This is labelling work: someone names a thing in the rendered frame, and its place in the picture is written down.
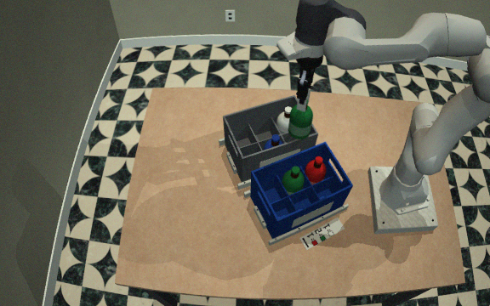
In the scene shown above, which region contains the green bottle with pale green label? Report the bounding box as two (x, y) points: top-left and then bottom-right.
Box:
(282, 166), (305, 196)
(288, 105), (313, 139)

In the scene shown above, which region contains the dark grey divided crate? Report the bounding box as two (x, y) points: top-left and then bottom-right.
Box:
(223, 95), (318, 182)

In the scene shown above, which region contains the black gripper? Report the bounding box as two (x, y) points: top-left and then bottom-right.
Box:
(296, 56), (323, 112)

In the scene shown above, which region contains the red bottle with pink label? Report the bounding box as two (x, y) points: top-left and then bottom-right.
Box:
(305, 156), (327, 185)

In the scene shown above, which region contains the white paper pick list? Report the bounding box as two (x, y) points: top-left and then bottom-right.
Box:
(300, 218), (345, 250)

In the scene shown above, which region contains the white bottle with grey label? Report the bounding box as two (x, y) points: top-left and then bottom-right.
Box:
(276, 107), (292, 133)

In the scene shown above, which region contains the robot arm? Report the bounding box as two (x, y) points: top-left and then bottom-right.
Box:
(276, 0), (490, 215)

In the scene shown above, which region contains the dark blue crate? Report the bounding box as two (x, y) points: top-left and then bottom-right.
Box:
(250, 142), (353, 239)

